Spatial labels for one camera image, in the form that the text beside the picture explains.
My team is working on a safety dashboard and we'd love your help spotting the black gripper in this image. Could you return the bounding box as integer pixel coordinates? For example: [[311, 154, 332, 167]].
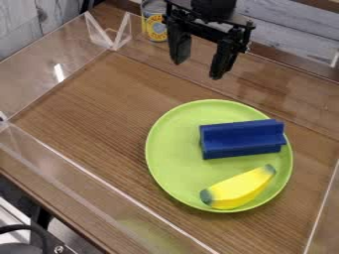
[[164, 0, 255, 80]]

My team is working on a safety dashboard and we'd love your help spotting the yellow toy banana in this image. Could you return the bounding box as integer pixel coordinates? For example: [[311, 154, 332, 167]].
[[200, 165, 276, 209]]

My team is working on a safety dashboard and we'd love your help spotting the blue plastic block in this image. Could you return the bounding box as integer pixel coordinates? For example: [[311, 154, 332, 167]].
[[199, 119, 287, 160]]

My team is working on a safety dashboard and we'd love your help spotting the clear acrylic corner bracket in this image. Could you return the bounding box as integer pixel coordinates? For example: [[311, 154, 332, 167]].
[[84, 12, 132, 52]]

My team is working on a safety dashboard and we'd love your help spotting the clear acrylic enclosure wall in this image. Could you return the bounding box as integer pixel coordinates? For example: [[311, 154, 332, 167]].
[[0, 112, 219, 254]]

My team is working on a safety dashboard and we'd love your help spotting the black cable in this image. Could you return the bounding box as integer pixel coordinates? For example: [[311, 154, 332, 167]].
[[0, 224, 51, 254]]

